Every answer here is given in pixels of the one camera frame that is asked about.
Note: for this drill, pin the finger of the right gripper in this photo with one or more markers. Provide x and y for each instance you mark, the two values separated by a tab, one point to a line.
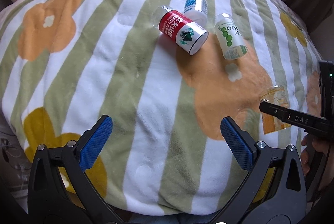
299	119

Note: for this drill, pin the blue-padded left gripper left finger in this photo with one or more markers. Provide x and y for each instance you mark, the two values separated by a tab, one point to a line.
59	190

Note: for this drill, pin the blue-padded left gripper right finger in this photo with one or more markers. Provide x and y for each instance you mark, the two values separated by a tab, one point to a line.
274	189

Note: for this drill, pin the clear yellow plastic cup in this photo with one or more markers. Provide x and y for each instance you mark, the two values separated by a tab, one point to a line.
275	101

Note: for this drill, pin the right hand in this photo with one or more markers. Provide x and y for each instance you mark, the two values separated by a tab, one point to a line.
326	150

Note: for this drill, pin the green label cut bottle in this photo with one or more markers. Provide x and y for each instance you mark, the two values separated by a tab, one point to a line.
229	36

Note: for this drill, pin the red label cut bottle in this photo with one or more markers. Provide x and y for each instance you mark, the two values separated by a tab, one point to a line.
185	32

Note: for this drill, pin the blue label white bottle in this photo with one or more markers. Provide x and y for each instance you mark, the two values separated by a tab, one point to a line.
196	10

